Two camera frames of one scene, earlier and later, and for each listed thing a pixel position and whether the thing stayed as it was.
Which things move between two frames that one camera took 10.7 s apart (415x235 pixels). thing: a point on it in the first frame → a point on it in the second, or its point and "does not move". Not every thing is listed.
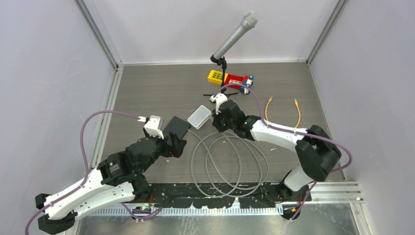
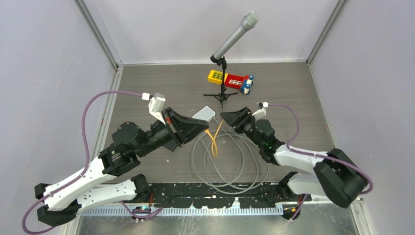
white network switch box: x=200 y=116 does not move
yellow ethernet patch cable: x=296 y=103 → x=214 y=139
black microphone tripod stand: x=222 y=62 does not move
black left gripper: x=178 y=145 → x=181 y=129
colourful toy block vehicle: x=216 y=77 does not move
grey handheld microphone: x=249 y=20 does not move
